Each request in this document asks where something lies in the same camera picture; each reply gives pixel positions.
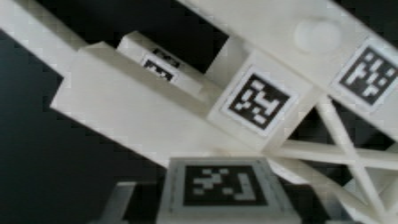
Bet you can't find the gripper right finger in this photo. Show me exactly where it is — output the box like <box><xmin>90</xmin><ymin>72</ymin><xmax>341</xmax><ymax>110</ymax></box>
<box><xmin>314</xmin><ymin>187</ymin><xmax>362</xmax><ymax>224</ymax></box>

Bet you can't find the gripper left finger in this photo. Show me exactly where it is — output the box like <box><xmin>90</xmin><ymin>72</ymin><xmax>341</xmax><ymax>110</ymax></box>
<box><xmin>97</xmin><ymin>182</ymin><xmax>137</xmax><ymax>224</ymax></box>

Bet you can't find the white chair leg with marker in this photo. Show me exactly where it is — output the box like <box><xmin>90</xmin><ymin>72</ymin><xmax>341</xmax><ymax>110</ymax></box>
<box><xmin>156</xmin><ymin>157</ymin><xmax>302</xmax><ymax>224</ymax></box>

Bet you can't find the white chair seat part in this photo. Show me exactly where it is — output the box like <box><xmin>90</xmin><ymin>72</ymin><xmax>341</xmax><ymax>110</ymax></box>
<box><xmin>48</xmin><ymin>41</ymin><xmax>280</xmax><ymax>168</ymax></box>

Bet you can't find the white chair back frame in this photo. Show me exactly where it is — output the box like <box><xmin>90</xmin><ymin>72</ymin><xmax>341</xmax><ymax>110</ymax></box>
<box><xmin>177</xmin><ymin>0</ymin><xmax>398</xmax><ymax>224</ymax></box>

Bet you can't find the white U-shaped obstacle fence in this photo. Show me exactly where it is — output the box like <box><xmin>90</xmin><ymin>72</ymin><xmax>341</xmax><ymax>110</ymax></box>
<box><xmin>0</xmin><ymin>0</ymin><xmax>87</xmax><ymax>77</ymax></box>

